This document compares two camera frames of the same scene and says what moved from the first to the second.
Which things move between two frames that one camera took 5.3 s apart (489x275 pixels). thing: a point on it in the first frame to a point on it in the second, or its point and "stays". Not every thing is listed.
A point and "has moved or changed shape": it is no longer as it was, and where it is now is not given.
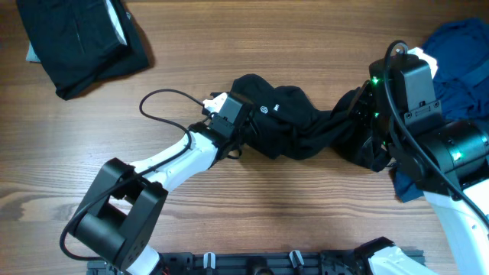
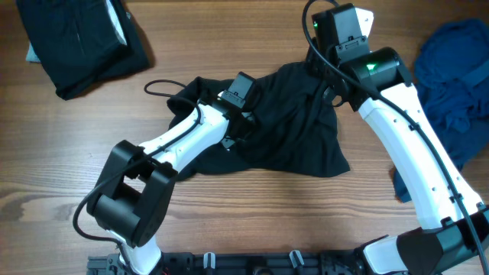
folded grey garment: (31, 55) stays
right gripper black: (360, 104) to (313, 65)
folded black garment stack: (82, 42) stays
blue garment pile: (461, 50) stays
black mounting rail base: (251, 263) stays
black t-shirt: (280, 121) has moved or changed shape
